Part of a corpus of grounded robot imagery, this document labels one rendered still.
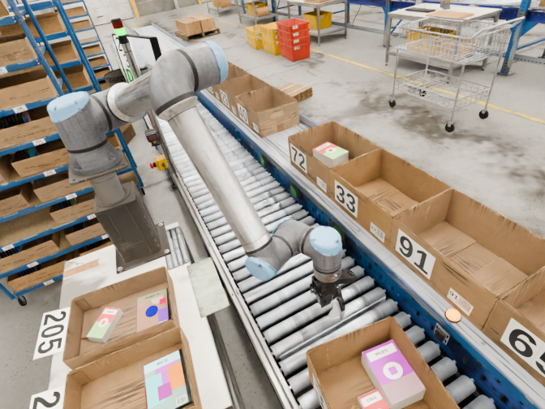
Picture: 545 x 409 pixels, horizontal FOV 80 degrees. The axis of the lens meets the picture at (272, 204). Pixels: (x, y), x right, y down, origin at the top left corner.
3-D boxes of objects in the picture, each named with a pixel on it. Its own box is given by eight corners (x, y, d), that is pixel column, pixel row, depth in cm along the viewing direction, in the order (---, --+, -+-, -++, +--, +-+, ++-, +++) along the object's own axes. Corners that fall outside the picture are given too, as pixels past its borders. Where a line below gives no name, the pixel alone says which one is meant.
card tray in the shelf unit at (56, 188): (40, 202, 212) (32, 190, 206) (43, 181, 235) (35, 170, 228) (105, 180, 224) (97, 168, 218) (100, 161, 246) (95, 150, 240)
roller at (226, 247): (213, 246, 159) (216, 250, 155) (305, 206, 174) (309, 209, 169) (216, 255, 161) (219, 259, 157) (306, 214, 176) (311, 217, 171)
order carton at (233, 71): (207, 91, 298) (202, 72, 287) (237, 82, 306) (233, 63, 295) (221, 103, 269) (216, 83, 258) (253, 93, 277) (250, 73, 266)
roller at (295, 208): (209, 238, 163) (212, 244, 160) (299, 200, 177) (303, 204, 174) (212, 244, 166) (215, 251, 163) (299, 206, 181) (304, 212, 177)
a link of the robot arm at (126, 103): (83, 98, 132) (177, 36, 80) (122, 86, 143) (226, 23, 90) (104, 134, 138) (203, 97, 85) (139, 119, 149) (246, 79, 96)
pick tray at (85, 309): (83, 312, 138) (70, 298, 132) (173, 279, 145) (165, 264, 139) (76, 376, 116) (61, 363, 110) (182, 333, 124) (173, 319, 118)
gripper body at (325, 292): (310, 294, 114) (307, 271, 107) (330, 282, 117) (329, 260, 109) (322, 310, 109) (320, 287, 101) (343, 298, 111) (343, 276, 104)
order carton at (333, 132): (289, 163, 183) (286, 136, 172) (333, 147, 191) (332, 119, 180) (330, 199, 154) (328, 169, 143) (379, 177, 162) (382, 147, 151)
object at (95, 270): (67, 265, 166) (64, 261, 164) (179, 225, 179) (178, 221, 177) (38, 510, 91) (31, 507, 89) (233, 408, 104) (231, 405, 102)
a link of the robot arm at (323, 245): (318, 219, 100) (348, 230, 95) (319, 247, 108) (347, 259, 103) (301, 238, 95) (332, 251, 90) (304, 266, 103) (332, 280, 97)
